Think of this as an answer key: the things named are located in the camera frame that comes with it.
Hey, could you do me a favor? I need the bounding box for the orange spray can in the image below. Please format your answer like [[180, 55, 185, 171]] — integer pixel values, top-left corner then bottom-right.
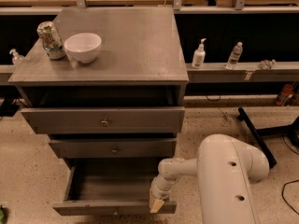
[[275, 84, 293, 105]]

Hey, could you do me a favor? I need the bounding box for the green labelled drink can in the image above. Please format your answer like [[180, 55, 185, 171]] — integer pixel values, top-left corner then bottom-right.
[[36, 21, 65, 60]]

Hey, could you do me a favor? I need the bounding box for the grey middle drawer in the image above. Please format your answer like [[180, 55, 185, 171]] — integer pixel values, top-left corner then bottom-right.
[[49, 138, 177, 159]]

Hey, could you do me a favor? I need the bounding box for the grey top drawer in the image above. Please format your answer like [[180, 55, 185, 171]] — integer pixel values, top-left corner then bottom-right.
[[21, 107, 185, 134]]

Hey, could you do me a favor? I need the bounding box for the clear pump sanitizer bottle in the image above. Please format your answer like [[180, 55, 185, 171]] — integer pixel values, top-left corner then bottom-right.
[[9, 49, 24, 65]]

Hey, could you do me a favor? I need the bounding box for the green object at floor edge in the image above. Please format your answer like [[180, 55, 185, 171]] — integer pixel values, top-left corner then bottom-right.
[[0, 205, 6, 224]]

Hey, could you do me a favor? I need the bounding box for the black cable on floor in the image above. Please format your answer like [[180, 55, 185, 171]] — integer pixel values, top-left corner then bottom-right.
[[281, 179, 299, 217]]

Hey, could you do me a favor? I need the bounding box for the white pump lotion bottle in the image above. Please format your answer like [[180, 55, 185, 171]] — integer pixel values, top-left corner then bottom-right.
[[192, 38, 206, 68]]

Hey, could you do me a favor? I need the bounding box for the grey wooden drawer cabinet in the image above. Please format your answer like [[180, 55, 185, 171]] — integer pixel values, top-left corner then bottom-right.
[[8, 7, 190, 173]]

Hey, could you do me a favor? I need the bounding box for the grey drawer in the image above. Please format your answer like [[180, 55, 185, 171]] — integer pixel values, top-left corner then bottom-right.
[[49, 138, 177, 159], [21, 107, 185, 134], [51, 156, 178, 217]]

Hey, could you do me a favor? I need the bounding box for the black stand base leg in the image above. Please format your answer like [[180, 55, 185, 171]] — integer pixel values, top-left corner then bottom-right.
[[238, 107, 277, 168]]

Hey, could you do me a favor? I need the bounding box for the white ceramic bowl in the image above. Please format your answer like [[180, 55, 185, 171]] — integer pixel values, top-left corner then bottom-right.
[[64, 33, 102, 63]]

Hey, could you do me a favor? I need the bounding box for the clear plastic water bottle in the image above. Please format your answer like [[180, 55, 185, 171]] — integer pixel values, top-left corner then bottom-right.
[[225, 42, 243, 69]]

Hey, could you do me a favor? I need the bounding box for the crumpled clear plastic wrap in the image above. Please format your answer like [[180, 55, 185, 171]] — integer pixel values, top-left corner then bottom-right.
[[260, 60, 277, 70]]

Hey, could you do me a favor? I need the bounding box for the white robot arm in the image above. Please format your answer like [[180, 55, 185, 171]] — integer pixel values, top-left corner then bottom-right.
[[149, 134, 269, 224]]

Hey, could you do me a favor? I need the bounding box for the grey bottom drawer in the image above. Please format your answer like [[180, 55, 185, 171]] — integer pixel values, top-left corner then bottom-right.
[[51, 156, 178, 217]]

